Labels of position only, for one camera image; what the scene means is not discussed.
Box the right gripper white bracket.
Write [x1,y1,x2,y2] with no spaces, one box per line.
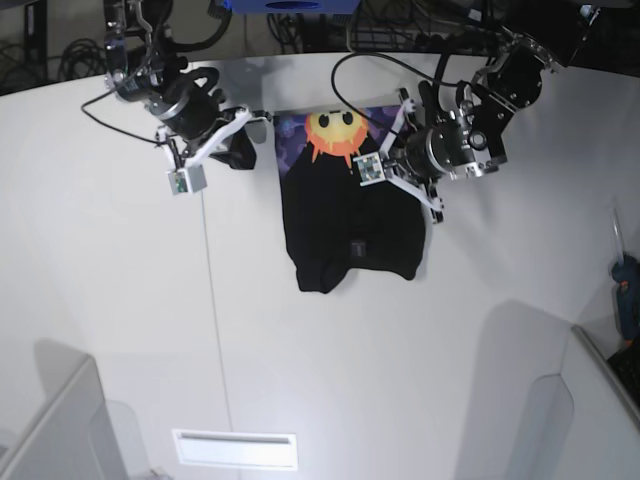
[155,105,273,170]

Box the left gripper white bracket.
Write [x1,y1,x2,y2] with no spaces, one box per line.
[379,88,444,224]

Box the black T-shirt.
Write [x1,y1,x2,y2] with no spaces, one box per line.
[274,106,426,294]

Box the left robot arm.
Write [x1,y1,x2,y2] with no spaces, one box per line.
[353,1,603,223]

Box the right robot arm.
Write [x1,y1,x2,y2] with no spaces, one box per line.
[103,1,271,171]

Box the blue box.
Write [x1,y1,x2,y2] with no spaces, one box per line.
[223,0,360,14]

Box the blue glue gun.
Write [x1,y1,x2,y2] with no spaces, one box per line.
[610,207,639,342]

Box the black keyboard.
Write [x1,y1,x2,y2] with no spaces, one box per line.
[607,342,640,416]

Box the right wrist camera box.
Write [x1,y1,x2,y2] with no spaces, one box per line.
[166,165,207,195]

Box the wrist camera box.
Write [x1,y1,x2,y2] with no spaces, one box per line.
[166,165,207,195]
[353,152,387,187]

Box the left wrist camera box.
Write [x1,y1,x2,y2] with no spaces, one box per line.
[353,152,387,187]

